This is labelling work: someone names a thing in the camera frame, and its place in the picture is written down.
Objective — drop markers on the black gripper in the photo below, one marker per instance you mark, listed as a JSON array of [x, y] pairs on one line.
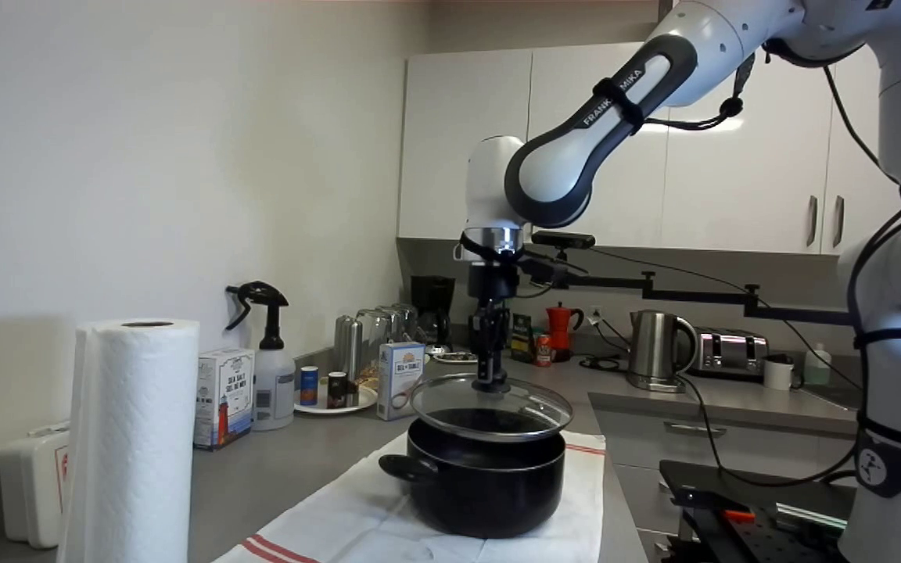
[[496, 293]]

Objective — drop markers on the red coffee pot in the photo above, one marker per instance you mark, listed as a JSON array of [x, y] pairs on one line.
[[560, 333]]

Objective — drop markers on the black cooking pot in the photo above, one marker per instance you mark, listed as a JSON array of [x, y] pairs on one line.
[[487, 486]]

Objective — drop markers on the black coffee machine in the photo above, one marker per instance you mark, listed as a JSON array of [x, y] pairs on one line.
[[433, 307]]

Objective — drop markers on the blue white carton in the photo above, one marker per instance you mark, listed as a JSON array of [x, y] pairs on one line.
[[403, 381]]

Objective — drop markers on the white round plate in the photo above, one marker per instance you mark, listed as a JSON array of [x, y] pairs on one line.
[[351, 408]]

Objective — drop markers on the small dark jar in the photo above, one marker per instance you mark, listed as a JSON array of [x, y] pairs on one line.
[[335, 389]]

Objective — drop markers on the stainless steel electric kettle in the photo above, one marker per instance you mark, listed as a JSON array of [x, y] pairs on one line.
[[658, 349]]

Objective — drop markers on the small jar with blue label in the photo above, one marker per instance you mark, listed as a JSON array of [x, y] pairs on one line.
[[307, 385]]

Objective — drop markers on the white spray bottle black trigger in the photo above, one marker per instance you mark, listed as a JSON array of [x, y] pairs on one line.
[[273, 385]]

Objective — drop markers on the white towel with red stripes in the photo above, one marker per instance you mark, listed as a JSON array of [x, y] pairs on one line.
[[314, 522]]

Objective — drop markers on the silver toaster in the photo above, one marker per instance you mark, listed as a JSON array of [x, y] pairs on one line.
[[733, 354]]

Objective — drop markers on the small white carton box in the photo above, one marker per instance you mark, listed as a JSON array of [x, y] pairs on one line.
[[222, 396]]

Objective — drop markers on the white cup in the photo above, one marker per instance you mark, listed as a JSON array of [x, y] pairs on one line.
[[777, 376]]

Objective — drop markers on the green plastic bottle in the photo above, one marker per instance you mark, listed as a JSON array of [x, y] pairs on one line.
[[817, 367]]

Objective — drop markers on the white paper towel roll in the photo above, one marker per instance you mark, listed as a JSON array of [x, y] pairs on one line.
[[131, 438]]

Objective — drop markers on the white box with red print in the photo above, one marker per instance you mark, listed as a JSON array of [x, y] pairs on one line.
[[33, 488]]

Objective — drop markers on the black stereo camera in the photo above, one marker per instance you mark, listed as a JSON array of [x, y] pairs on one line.
[[564, 238]]

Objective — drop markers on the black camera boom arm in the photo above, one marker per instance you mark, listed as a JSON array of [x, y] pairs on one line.
[[702, 296]]

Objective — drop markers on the white wall cabinet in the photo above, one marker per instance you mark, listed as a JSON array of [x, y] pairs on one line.
[[461, 137]]

